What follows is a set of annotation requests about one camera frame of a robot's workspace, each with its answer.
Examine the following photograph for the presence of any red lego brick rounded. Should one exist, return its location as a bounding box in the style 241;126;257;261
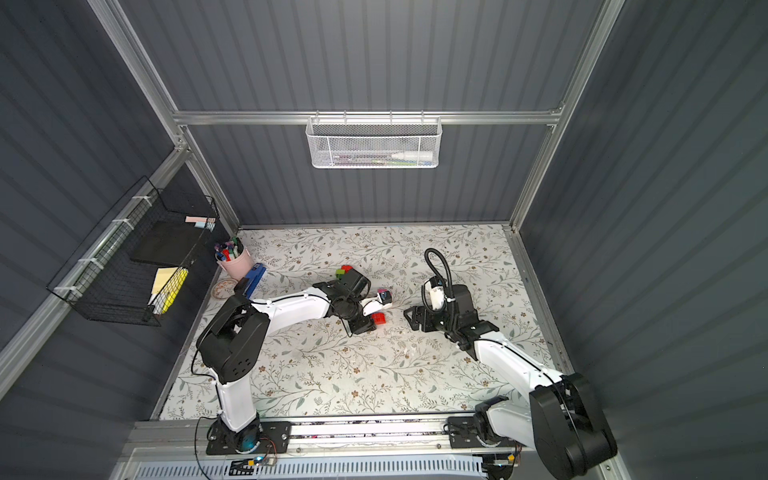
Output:
371;312;386;326

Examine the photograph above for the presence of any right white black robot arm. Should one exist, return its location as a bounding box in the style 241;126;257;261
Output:
404;279;618;479

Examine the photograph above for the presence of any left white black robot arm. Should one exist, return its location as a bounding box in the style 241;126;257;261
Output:
196;268;393;455

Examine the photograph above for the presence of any blue stapler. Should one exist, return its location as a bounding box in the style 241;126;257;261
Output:
234;263;266;299

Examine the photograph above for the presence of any pink pen cup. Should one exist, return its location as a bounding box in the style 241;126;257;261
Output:
215;237;255;280

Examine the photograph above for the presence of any round tape roll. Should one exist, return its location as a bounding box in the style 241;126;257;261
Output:
211;279;238;300

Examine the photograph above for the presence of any white marker in basket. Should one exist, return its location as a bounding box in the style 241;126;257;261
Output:
387;151;434;165

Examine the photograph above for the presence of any yellow sticky note pad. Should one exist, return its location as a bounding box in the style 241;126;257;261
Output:
148;267;189;315

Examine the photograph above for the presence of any black notebook in basket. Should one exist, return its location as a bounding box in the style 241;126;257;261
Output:
129;221;211;267

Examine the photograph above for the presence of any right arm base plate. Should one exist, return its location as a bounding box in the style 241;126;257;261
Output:
443;416;518;449

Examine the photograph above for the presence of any white wire mesh basket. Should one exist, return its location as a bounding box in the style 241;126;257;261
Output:
305;118;443;169

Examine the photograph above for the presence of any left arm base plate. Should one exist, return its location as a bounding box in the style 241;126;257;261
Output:
206;419;293;456

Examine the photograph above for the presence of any black wire wall basket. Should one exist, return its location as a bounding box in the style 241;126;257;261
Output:
47;183;220;327

